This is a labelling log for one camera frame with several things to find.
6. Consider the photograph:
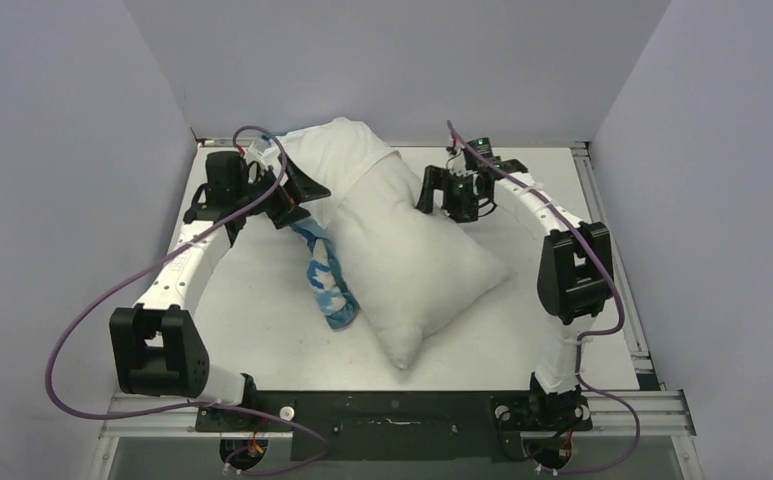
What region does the aluminium rail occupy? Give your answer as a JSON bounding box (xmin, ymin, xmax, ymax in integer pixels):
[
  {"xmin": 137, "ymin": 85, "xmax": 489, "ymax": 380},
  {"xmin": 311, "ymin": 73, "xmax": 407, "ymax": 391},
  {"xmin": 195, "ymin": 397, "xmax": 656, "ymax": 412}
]
[
  {"xmin": 571, "ymin": 142, "xmax": 655, "ymax": 374},
  {"xmin": 99, "ymin": 391, "xmax": 695, "ymax": 438}
]

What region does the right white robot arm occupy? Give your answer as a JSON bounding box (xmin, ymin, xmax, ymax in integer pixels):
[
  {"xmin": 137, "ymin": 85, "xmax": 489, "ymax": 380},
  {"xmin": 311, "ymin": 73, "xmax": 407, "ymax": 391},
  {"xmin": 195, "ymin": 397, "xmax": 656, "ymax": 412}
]
[{"xmin": 416, "ymin": 137, "xmax": 616, "ymax": 428}]

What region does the white knob on plate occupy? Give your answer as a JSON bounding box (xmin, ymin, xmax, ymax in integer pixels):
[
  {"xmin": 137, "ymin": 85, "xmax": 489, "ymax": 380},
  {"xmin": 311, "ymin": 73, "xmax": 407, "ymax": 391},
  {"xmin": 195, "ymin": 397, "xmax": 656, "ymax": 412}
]
[{"xmin": 279, "ymin": 405, "xmax": 295, "ymax": 421}]

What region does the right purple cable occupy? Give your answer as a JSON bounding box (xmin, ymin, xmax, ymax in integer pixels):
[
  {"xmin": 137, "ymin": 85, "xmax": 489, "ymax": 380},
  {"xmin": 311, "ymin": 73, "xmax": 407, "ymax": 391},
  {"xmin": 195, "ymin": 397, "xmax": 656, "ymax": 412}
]
[{"xmin": 446, "ymin": 119, "xmax": 642, "ymax": 477}]

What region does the aluminium right side rail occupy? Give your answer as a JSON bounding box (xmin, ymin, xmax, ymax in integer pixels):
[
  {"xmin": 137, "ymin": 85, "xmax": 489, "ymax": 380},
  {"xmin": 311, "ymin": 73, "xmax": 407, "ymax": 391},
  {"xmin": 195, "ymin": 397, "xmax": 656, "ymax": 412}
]
[{"xmin": 571, "ymin": 142, "xmax": 655, "ymax": 374}]

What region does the aluminium front rail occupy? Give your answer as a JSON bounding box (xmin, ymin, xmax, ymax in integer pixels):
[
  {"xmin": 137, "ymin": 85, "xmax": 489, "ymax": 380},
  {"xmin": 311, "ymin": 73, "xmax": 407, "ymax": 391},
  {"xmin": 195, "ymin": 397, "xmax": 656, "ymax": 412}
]
[{"xmin": 99, "ymin": 391, "xmax": 695, "ymax": 438}]

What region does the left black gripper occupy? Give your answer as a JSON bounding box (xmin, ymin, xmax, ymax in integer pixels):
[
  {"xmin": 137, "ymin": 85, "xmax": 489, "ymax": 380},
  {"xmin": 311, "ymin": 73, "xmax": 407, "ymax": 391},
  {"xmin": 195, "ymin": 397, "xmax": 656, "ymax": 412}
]
[{"xmin": 234, "ymin": 155, "xmax": 329, "ymax": 229}]

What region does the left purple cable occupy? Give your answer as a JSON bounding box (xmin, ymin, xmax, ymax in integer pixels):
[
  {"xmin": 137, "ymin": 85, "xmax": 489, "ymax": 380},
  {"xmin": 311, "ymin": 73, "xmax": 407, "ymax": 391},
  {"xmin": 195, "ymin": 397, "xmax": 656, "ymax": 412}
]
[{"xmin": 44, "ymin": 125, "xmax": 332, "ymax": 478}]

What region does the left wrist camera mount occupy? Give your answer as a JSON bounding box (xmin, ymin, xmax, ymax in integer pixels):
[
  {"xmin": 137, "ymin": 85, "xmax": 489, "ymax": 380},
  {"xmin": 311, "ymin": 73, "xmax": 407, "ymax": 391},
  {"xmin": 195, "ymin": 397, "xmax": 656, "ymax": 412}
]
[{"xmin": 245, "ymin": 135, "xmax": 281, "ymax": 172}]

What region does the purple cable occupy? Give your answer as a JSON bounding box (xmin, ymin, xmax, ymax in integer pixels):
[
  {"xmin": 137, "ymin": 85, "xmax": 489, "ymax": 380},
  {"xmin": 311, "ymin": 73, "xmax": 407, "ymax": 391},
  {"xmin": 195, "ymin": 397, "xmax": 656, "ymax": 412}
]
[
  {"xmin": 44, "ymin": 125, "xmax": 332, "ymax": 478},
  {"xmin": 446, "ymin": 119, "xmax": 642, "ymax": 477}
]

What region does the white pillowcase with blue trim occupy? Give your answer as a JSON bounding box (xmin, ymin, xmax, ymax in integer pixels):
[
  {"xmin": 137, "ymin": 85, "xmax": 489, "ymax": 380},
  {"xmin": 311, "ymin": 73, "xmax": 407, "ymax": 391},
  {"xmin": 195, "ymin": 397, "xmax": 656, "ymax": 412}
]
[{"xmin": 290, "ymin": 217, "xmax": 360, "ymax": 331}]

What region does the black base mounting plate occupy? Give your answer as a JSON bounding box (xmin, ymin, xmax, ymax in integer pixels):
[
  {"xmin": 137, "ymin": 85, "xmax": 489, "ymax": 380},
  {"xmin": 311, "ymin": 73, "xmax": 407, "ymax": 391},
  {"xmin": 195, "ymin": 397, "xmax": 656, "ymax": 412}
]
[{"xmin": 195, "ymin": 390, "xmax": 593, "ymax": 461}]

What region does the white pillow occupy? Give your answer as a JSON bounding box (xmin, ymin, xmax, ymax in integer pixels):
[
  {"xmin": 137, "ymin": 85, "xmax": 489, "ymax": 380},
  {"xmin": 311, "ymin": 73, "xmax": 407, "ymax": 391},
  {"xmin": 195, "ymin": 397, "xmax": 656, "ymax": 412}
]
[{"xmin": 280, "ymin": 117, "xmax": 509, "ymax": 370}]

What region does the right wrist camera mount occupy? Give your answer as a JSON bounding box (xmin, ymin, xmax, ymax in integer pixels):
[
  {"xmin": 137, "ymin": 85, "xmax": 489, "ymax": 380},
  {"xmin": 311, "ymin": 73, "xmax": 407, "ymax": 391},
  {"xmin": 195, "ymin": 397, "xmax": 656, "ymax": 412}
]
[{"xmin": 445, "ymin": 142, "xmax": 465, "ymax": 172}]

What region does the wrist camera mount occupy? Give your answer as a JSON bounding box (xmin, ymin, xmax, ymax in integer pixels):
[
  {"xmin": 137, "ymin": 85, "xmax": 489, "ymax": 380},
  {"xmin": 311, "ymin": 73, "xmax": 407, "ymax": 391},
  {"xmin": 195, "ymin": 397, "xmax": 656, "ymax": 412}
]
[
  {"xmin": 245, "ymin": 135, "xmax": 281, "ymax": 172},
  {"xmin": 445, "ymin": 142, "xmax": 465, "ymax": 172}
]

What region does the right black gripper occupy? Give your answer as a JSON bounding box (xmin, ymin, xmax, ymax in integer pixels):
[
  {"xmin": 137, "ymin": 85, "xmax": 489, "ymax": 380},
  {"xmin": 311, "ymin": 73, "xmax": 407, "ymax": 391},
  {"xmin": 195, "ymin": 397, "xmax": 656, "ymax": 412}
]
[{"xmin": 414, "ymin": 166, "xmax": 484, "ymax": 225}]

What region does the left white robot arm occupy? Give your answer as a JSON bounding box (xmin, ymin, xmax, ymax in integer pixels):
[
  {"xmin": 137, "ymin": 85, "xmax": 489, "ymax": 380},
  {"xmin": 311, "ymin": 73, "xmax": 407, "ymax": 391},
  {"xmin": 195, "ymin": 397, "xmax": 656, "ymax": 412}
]
[{"xmin": 109, "ymin": 150, "xmax": 331, "ymax": 430}]

